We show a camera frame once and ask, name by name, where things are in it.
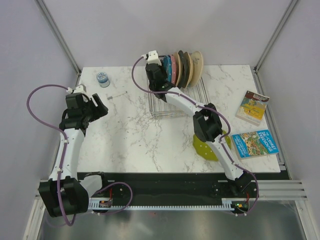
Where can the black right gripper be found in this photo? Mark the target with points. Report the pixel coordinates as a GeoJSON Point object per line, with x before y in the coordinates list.
{"type": "Point", "coordinates": [162, 69]}

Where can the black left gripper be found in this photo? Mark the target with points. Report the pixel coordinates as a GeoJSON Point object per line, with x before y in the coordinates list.
{"type": "Point", "coordinates": [100, 111]}

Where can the blue polka dot plate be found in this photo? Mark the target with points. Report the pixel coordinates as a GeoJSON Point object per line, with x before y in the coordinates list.
{"type": "Point", "coordinates": [167, 64]}

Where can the pink polka dot plate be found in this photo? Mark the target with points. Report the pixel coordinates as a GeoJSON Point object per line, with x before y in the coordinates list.
{"type": "Point", "coordinates": [173, 69]}

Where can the green polka dot plate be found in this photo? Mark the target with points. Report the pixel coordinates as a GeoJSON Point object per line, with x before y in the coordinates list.
{"type": "Point", "coordinates": [203, 149]}

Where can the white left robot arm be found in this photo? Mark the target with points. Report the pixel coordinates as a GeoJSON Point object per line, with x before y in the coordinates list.
{"type": "Point", "coordinates": [63, 193]}

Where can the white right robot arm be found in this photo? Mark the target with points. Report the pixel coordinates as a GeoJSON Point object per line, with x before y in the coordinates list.
{"type": "Point", "coordinates": [206, 124]}

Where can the dark green plate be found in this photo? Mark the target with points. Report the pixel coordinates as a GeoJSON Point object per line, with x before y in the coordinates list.
{"type": "Point", "coordinates": [185, 68]}

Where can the small blue lidded jar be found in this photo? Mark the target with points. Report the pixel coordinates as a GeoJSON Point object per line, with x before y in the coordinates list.
{"type": "Point", "coordinates": [103, 79]}

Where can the tan plate behind green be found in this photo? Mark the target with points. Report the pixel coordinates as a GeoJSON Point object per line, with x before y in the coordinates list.
{"type": "Point", "coordinates": [190, 70]}

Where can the cream plate at back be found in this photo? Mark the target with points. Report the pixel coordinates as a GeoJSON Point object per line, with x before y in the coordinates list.
{"type": "Point", "coordinates": [198, 66]}

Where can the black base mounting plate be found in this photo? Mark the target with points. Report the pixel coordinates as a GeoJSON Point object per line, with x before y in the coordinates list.
{"type": "Point", "coordinates": [170, 189]}

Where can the yellow brown paperback book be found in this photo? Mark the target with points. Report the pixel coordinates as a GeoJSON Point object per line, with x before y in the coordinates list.
{"type": "Point", "coordinates": [252, 108]}

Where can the blue treehouse paperback book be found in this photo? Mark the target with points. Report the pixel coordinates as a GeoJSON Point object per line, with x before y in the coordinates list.
{"type": "Point", "coordinates": [254, 144]}

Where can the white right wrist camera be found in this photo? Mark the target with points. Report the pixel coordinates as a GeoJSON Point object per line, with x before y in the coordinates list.
{"type": "Point", "coordinates": [153, 58]}

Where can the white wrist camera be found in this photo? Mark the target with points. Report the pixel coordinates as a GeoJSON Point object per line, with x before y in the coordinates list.
{"type": "Point", "coordinates": [153, 58]}
{"type": "Point", "coordinates": [79, 89]}

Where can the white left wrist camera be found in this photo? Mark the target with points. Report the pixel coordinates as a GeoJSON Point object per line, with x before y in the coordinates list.
{"type": "Point", "coordinates": [79, 89]}

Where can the metal wire dish rack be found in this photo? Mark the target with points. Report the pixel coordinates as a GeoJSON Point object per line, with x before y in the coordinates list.
{"type": "Point", "coordinates": [160, 109]}

